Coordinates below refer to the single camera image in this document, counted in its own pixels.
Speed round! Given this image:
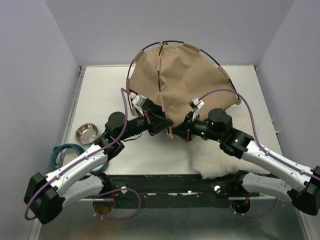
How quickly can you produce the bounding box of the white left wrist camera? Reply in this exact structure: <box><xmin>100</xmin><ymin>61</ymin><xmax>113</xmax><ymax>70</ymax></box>
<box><xmin>129</xmin><ymin>92</ymin><xmax>150</xmax><ymax>116</ymax></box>

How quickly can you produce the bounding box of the teal double bowl stand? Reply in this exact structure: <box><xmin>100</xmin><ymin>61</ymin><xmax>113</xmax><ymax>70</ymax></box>
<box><xmin>50</xmin><ymin>144</ymin><xmax>109</xmax><ymax>177</ymax></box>

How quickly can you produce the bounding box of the steel pet bowl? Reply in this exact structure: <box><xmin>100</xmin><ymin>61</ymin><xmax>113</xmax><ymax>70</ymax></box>
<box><xmin>75</xmin><ymin>123</ymin><xmax>99</xmax><ymax>145</ymax></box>

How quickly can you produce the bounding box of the cream chess piece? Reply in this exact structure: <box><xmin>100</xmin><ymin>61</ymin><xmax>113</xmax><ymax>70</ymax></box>
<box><xmin>201</xmin><ymin>175</ymin><xmax>209</xmax><ymax>180</ymax></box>

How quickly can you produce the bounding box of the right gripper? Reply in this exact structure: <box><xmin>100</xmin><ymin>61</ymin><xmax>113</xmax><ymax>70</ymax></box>
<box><xmin>170</xmin><ymin>110</ymin><xmax>223</xmax><ymax>142</ymax></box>

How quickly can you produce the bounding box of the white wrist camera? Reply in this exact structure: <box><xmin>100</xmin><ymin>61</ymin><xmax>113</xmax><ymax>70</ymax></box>
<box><xmin>129</xmin><ymin>92</ymin><xmax>150</xmax><ymax>116</ymax></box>
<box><xmin>188</xmin><ymin>97</ymin><xmax>204</xmax><ymax>121</ymax></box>

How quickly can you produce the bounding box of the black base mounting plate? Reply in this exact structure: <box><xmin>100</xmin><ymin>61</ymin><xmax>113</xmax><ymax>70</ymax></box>
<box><xmin>93</xmin><ymin>171</ymin><xmax>258</xmax><ymax>209</ymax></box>

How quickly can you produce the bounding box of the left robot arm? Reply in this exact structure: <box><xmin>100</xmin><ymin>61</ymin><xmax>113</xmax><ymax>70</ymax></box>
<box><xmin>23</xmin><ymin>99</ymin><xmax>173</xmax><ymax>224</ymax></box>

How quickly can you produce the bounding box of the white fluffy pillow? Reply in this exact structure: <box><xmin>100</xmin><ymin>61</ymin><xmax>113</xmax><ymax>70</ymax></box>
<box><xmin>189</xmin><ymin>138</ymin><xmax>269</xmax><ymax>179</ymax></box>

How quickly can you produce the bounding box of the beige pet tent fabric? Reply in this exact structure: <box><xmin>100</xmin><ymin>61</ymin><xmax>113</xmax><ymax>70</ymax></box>
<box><xmin>124</xmin><ymin>39</ymin><xmax>242</xmax><ymax>140</ymax></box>

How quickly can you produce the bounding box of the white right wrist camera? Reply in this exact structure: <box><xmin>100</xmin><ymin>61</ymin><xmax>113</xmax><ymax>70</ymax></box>
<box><xmin>188</xmin><ymin>97</ymin><xmax>204</xmax><ymax>121</ymax></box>

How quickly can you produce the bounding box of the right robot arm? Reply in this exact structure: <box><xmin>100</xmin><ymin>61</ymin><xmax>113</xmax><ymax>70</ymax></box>
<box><xmin>172</xmin><ymin>108</ymin><xmax>320</xmax><ymax>216</ymax></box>

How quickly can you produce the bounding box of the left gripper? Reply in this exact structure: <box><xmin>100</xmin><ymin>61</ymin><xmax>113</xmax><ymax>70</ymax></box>
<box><xmin>118</xmin><ymin>106</ymin><xmax>174</xmax><ymax>142</ymax></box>

